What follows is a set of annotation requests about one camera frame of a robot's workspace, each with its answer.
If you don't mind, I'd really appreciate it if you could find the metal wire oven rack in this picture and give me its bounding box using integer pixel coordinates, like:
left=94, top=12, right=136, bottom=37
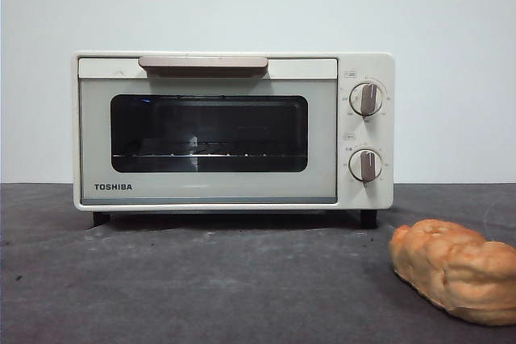
left=112, top=140, right=302, bottom=159

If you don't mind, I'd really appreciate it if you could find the large white oven knob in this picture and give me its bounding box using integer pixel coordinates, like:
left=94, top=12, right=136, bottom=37
left=348, top=81, right=385, bottom=117

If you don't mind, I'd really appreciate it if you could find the oven door with beige handle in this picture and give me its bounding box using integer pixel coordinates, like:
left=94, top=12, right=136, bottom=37
left=77, top=56, right=339, bottom=205

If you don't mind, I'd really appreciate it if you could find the golden bread loaf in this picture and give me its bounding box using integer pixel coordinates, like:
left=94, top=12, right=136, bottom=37
left=388, top=218, right=516, bottom=327

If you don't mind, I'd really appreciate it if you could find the small white oven knob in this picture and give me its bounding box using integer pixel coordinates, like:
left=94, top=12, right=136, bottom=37
left=348, top=148, right=384, bottom=183

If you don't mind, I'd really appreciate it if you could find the white Toshiba toaster oven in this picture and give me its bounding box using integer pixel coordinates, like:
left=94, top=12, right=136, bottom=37
left=71, top=52, right=395, bottom=229

